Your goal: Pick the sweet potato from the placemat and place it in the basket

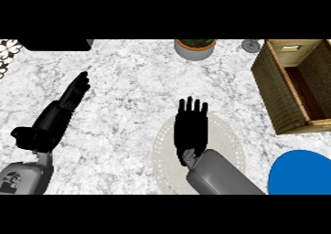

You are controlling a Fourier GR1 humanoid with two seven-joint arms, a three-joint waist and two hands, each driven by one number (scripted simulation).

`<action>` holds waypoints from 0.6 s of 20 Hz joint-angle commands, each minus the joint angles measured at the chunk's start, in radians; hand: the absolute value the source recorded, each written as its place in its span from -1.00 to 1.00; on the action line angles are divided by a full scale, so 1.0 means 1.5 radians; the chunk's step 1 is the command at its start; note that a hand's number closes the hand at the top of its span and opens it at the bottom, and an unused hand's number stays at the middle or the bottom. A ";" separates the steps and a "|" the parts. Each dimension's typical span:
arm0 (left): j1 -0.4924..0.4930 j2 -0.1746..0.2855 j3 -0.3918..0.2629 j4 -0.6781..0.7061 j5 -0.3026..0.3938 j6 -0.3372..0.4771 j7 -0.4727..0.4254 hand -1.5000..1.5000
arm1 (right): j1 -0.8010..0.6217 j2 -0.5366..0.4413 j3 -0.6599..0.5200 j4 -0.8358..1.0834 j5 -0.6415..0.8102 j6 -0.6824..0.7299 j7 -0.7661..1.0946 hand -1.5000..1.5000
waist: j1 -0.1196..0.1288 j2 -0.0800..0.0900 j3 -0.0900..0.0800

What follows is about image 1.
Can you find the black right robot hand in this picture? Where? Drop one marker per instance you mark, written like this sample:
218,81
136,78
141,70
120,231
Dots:
191,131

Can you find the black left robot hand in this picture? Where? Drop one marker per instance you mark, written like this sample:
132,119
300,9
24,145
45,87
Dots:
51,125

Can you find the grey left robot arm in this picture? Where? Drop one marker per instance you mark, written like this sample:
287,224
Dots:
20,178

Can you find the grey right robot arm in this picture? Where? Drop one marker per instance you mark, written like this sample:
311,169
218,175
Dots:
219,175

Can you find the round white placemat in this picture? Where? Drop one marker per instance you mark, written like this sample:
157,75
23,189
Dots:
226,140

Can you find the brown wicker basket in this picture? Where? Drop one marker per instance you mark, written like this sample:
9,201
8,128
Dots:
296,88

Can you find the black appliance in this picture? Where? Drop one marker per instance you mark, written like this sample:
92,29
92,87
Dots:
57,44

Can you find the grey potted plant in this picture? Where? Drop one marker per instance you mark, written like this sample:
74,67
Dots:
195,48

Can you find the blue round plate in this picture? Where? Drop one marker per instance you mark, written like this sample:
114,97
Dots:
305,173

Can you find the small grey teapot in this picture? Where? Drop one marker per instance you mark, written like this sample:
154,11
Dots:
250,45

